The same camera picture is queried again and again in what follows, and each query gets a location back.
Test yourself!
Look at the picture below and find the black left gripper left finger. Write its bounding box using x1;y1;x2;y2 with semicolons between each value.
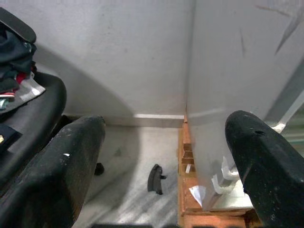
0;115;106;228

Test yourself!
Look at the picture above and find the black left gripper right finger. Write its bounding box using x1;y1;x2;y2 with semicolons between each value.
224;110;304;228

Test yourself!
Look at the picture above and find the wooden fridge base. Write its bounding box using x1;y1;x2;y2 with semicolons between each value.
177;115;263;228

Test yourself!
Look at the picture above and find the grey fridge with flower print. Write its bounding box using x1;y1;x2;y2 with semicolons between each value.
184;0;304;212

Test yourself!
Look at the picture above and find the black chair caster wheel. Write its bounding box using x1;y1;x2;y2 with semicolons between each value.
94;162;105;176

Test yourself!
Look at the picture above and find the black office chair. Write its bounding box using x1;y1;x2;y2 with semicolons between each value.
0;7;67;190

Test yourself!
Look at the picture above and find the navy cloth with label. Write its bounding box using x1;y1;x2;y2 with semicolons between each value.
0;123;23;155

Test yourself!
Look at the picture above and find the white paper scrap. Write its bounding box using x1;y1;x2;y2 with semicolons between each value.
189;185;208;207

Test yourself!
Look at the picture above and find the grey striped cloth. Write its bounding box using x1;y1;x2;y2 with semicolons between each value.
0;73;46;115

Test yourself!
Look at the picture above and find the black curved plastic piece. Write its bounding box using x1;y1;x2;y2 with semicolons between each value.
147;163;168;196

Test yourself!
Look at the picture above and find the dark navy garment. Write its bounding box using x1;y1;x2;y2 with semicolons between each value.
0;29;38;80

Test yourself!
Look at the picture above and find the white plastic bracket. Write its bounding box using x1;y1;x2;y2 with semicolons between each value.
211;173;225;196
220;156;240;181

